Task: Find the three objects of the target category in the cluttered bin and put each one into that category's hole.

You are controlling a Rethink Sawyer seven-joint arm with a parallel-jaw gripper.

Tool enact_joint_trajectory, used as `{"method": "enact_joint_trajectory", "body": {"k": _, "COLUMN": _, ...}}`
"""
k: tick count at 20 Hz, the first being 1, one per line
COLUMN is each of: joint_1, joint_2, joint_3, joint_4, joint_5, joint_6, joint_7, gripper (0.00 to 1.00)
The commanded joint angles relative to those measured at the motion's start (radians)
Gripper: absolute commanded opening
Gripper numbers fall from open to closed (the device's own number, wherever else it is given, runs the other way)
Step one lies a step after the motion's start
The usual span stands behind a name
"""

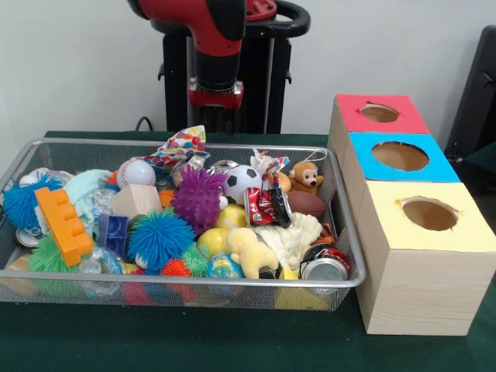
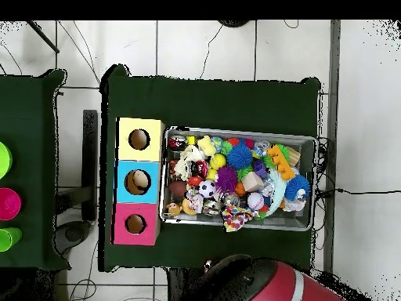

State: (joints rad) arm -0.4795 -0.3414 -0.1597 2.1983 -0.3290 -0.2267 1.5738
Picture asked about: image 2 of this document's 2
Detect white baseball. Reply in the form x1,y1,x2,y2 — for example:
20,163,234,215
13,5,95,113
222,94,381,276
247,191,265,210

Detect bright green plastic cup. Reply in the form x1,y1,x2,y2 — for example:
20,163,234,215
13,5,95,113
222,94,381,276
0,141,13,180
0,227,23,252

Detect blue toy brick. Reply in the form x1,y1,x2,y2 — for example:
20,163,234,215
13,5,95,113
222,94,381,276
253,158,268,180

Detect silver wire mesh bin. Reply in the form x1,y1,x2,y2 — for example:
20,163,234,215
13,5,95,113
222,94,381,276
159,125,320,232

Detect black slanted rod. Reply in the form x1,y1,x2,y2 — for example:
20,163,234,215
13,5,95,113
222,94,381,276
26,20,60,54

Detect yellow plush animal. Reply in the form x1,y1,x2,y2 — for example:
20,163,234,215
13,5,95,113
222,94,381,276
196,135,218,157

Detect dark green tablecloth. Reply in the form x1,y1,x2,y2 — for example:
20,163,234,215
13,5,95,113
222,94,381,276
99,63,322,273
0,69,70,271

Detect brown monkey plush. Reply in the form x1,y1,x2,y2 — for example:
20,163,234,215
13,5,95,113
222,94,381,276
164,201,183,218

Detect orange toy brick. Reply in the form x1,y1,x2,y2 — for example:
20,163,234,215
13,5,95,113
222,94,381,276
266,143,296,181

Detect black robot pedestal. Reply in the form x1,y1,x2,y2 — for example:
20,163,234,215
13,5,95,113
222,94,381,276
167,266,220,301

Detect wooden box with three holes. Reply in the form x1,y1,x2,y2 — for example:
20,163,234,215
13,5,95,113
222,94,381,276
110,117,166,246

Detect light teal cloth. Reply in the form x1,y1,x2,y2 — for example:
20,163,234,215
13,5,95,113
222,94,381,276
264,169,289,217

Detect blue stringy rubber ball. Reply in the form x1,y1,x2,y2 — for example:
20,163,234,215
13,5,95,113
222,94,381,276
226,142,254,170

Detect dark grey oval base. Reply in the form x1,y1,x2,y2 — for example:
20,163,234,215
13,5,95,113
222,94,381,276
54,219,92,255

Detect purple spiky ball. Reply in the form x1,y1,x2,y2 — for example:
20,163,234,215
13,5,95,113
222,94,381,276
214,165,239,194

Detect black floor cable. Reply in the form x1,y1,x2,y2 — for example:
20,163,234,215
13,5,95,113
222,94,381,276
316,187,401,201

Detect black round base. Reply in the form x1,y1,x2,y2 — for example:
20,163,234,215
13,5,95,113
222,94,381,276
217,20,251,28

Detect small soccer ball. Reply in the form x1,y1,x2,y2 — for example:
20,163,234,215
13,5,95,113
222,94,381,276
197,179,217,199

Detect pink plastic cup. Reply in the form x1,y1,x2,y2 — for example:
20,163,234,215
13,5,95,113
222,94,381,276
0,187,22,221

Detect plain wooden block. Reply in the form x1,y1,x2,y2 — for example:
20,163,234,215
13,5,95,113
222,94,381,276
241,171,265,193

